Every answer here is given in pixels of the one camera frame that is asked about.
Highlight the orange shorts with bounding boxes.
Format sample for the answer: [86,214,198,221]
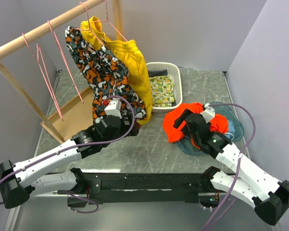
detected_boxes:
[162,102,230,144]

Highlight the pink wire hanger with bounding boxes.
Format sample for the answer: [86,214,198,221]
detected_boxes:
[47,20,84,104]
[22,33,64,121]

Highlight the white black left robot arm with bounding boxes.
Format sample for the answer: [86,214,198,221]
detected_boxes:
[0,115,140,209]

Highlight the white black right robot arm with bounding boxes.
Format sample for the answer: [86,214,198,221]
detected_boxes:
[173,106,289,226]

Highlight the light blue shorts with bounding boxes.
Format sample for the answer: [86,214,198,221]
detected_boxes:
[225,120,236,141]

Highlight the camouflage patterned shorts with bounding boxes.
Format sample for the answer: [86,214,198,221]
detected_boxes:
[65,26,148,125]

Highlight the yellow shorts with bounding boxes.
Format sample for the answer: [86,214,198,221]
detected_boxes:
[80,16,153,125]

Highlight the pink hanger holding shorts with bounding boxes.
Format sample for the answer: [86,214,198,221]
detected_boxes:
[72,0,129,51]

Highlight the teal translucent plastic tray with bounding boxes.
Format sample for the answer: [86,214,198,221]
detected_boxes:
[175,105,244,155]

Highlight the wooden clothes rack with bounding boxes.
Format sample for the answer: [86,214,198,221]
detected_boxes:
[0,0,124,145]

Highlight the lemon print folded cloth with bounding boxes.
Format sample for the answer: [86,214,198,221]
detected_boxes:
[150,75,175,107]

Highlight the white plastic laundry basket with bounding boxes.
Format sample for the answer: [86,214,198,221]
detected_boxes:
[146,62,183,113]

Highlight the dark folded cloth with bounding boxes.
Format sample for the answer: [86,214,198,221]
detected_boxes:
[148,69,168,77]

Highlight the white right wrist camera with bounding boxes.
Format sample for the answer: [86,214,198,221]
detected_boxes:
[200,103,215,123]

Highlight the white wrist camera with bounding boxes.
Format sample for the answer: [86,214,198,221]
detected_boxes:
[200,103,215,123]
[105,99,122,119]

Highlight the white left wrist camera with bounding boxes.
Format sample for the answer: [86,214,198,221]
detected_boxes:
[105,99,122,119]

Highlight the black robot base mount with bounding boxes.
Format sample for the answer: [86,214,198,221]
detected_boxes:
[68,168,223,208]

